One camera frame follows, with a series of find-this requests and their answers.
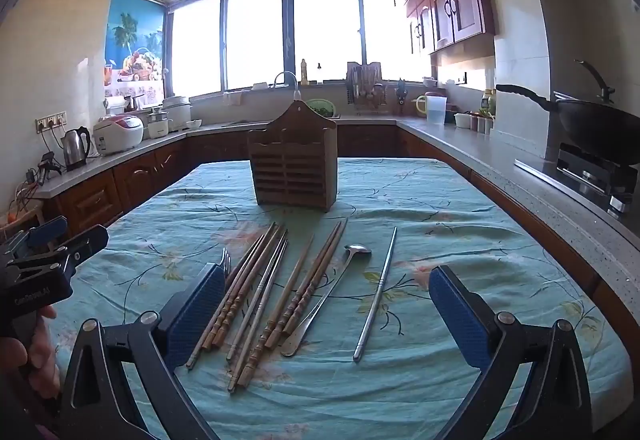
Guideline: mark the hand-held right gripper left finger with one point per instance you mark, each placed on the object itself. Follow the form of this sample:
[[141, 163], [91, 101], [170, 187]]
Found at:
[[200, 310]]

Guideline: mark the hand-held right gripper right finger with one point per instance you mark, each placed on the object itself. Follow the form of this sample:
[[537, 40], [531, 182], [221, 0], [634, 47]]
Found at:
[[460, 315]]

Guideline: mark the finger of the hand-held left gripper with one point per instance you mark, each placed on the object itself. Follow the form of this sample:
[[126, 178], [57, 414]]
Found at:
[[82, 245], [47, 231]]

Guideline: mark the metal fork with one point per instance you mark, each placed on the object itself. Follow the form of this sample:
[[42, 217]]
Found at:
[[226, 265]]

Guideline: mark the metal spoon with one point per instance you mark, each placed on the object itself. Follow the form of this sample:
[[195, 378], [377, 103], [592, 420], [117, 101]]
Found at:
[[357, 250]]

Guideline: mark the wooden utensil holder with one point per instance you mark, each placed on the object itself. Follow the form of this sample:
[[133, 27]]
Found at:
[[295, 159]]

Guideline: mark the person's left hand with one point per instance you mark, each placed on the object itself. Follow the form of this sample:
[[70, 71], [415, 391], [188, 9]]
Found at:
[[12, 354]]

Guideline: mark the steel electric kettle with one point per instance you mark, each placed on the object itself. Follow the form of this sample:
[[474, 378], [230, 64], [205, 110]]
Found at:
[[75, 149]]

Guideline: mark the teal floral tablecloth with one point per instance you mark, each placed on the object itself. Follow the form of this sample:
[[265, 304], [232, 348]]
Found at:
[[450, 230]]

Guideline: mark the white pink rice cooker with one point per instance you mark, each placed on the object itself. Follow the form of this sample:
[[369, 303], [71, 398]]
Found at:
[[117, 134]]

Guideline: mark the paper towel roll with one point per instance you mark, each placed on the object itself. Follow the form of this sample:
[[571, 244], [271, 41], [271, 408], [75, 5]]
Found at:
[[115, 105]]

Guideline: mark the white steamer pot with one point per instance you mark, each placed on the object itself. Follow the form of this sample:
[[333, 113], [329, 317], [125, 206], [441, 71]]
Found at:
[[159, 123]]

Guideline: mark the small white bowl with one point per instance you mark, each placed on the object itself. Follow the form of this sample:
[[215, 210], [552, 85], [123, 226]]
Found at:
[[194, 123]]

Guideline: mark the grey kitchen countertop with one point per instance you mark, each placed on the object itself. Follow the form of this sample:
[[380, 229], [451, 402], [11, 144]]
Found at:
[[500, 154]]

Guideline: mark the gas stove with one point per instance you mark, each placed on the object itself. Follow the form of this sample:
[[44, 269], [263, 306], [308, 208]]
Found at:
[[590, 174]]

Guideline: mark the white seasoning containers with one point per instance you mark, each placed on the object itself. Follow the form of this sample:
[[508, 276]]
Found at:
[[475, 122]]

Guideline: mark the clear plastic pitcher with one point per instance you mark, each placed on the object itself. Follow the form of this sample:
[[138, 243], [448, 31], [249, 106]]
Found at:
[[434, 108]]

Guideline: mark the cooking oil bottles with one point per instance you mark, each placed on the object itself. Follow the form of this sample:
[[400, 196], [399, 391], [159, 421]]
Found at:
[[489, 100]]

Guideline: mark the dark hanging ornament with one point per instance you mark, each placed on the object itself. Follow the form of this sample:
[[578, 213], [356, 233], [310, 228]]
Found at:
[[401, 94]]

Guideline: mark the black wok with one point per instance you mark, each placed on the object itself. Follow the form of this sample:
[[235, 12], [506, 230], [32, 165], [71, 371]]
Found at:
[[595, 122]]

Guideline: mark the green vegetable basket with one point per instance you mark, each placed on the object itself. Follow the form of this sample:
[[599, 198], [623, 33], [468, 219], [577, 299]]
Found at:
[[321, 107]]

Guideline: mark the curved kitchen faucet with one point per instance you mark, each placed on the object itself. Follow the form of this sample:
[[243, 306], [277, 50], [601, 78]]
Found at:
[[286, 78]]

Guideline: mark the knife rack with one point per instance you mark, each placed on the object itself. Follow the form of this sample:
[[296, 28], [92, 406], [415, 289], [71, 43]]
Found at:
[[365, 82]]

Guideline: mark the yellow bottle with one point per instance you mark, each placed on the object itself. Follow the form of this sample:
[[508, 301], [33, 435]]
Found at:
[[303, 72]]

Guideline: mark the large kitchen window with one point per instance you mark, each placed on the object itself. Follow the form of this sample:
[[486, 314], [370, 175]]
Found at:
[[320, 29]]

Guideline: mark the wall power sockets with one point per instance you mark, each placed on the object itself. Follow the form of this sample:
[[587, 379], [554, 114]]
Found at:
[[50, 121]]

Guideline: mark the tropical fruit wall poster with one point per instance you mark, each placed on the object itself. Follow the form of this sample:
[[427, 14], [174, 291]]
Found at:
[[132, 44]]

